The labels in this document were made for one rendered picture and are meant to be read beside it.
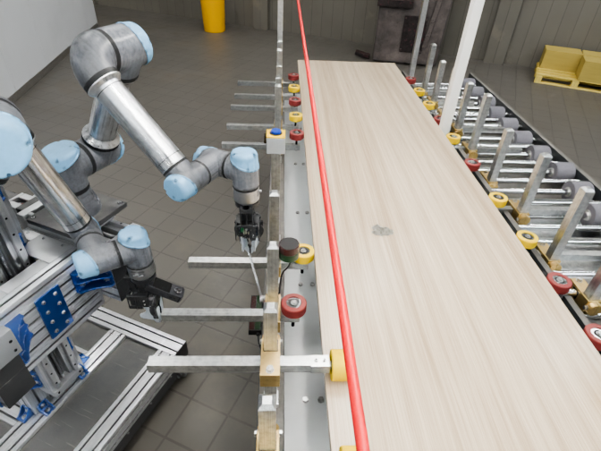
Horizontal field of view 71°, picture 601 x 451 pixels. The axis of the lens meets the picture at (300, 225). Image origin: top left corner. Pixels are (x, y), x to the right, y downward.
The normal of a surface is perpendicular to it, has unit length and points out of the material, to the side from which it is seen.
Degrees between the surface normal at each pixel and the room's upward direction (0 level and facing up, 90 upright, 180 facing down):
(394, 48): 90
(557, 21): 90
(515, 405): 0
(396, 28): 90
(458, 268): 0
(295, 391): 0
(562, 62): 90
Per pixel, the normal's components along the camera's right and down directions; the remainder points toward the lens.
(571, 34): -0.39, 0.55
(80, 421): 0.04, -0.80
